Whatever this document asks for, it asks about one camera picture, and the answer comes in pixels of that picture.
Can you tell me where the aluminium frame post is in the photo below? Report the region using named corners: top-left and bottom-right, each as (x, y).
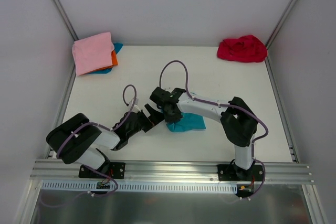
top-left (51, 0), bottom-right (78, 41)
top-left (265, 0), bottom-right (316, 47)

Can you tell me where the folded orange t shirt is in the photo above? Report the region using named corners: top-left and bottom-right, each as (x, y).
top-left (92, 50), bottom-right (118, 74)

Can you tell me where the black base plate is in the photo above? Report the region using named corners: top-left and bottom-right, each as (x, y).
top-left (217, 163), bottom-right (265, 182)
top-left (78, 161), bottom-right (125, 179)

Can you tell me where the aluminium mounting rail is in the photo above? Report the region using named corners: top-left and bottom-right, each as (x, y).
top-left (30, 159), bottom-right (315, 185)

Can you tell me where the white slotted cable duct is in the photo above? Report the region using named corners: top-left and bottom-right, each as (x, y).
top-left (41, 180), bottom-right (237, 194)

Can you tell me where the right aluminium frame post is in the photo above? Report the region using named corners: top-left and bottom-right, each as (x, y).
top-left (265, 0), bottom-right (316, 47)

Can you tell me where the teal t shirt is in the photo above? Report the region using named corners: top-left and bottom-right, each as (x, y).
top-left (166, 111), bottom-right (206, 133)
top-left (88, 43), bottom-right (123, 74)

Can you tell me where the folded pink t shirt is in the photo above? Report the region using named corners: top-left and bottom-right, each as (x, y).
top-left (72, 32), bottom-right (114, 76)

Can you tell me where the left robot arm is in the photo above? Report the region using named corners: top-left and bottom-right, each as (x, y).
top-left (46, 104), bottom-right (164, 177)

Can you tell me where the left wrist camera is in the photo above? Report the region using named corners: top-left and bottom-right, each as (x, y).
top-left (128, 98), bottom-right (141, 113)

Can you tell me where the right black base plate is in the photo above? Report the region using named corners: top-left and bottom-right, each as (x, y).
top-left (217, 163), bottom-right (265, 182)

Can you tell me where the crumpled red t shirt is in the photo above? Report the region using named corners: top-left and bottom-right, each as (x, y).
top-left (217, 35), bottom-right (268, 63)

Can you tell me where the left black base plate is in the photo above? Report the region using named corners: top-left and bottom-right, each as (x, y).
top-left (78, 161), bottom-right (125, 179)

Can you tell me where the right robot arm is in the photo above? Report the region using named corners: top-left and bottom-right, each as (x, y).
top-left (150, 87), bottom-right (258, 181)

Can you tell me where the left aluminium frame post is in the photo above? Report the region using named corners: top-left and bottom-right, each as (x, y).
top-left (51, 0), bottom-right (78, 41)

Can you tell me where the folded teal t shirt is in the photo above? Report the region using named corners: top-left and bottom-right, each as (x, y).
top-left (88, 43), bottom-right (123, 74)

